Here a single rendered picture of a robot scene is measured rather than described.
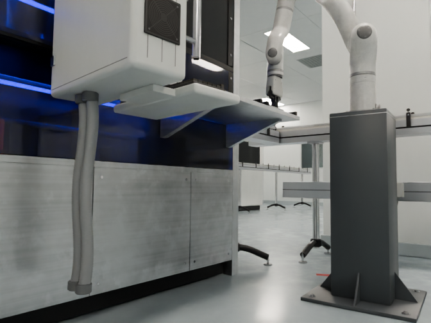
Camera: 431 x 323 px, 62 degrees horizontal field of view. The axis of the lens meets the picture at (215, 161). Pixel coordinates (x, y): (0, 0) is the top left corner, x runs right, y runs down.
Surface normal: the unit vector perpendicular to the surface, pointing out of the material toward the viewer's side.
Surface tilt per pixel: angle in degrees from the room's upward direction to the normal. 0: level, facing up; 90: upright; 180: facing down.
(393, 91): 90
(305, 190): 90
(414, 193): 90
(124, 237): 90
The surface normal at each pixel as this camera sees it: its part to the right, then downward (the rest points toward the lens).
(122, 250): 0.78, -0.04
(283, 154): -0.63, -0.06
